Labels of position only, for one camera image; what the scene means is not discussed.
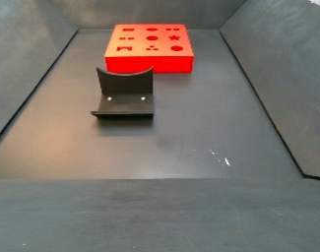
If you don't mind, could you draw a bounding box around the black curved plastic holder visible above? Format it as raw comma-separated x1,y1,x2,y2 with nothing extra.
91,68,154,118

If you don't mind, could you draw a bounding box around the red shape-sorter block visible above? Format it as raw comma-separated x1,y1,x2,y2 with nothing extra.
105,24,194,74

